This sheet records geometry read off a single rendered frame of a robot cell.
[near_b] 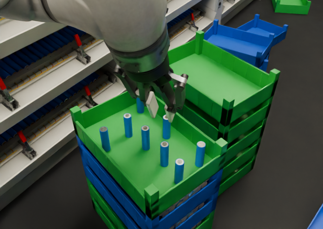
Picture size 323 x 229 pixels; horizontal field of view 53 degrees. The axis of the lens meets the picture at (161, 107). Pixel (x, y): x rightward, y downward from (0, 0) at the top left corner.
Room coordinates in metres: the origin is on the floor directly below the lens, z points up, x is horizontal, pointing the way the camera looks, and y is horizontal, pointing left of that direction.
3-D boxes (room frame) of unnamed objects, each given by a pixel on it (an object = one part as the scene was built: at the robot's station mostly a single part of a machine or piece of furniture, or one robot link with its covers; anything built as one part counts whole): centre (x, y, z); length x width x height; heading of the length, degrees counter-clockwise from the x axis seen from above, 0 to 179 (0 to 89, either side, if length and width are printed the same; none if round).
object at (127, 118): (0.55, 0.08, 0.36); 0.02 x 0.02 x 0.06
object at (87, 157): (0.51, 0.04, 0.28); 0.30 x 0.20 x 0.08; 39
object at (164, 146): (0.46, -0.01, 0.36); 0.02 x 0.02 x 0.06
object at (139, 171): (0.51, 0.04, 0.36); 0.30 x 0.20 x 0.08; 39
